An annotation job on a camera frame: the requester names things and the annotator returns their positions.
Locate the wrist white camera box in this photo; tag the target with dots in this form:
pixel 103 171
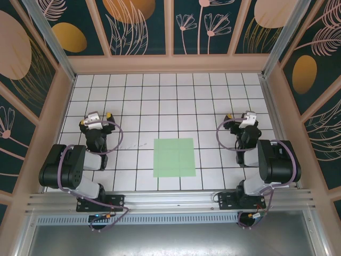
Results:
pixel 93 121
pixel 247 120

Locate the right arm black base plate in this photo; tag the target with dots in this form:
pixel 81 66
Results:
pixel 226 201

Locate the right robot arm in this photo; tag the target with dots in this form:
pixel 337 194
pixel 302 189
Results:
pixel 279 162

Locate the grey metal sheet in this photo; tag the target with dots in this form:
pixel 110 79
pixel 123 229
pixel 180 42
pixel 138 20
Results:
pixel 170 240

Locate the yellow power connector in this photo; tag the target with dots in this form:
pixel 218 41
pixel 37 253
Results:
pixel 254 215
pixel 108 215

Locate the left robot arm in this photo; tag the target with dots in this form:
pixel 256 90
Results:
pixel 58 165

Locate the long aluminium mounting rail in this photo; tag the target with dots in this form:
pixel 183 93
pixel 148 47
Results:
pixel 170 200

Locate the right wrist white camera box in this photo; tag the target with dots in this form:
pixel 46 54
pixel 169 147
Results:
pixel 247 120

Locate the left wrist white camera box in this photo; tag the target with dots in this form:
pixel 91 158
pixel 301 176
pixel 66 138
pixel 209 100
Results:
pixel 93 121

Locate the aluminium side rail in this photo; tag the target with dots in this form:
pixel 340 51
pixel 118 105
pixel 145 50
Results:
pixel 273 106

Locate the aluminium corner post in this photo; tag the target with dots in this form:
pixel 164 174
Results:
pixel 50 40
pixel 289 40

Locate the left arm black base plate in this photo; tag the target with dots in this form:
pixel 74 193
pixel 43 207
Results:
pixel 117 201

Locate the green paper sheet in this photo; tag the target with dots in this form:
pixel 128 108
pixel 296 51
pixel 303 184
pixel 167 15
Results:
pixel 174 157

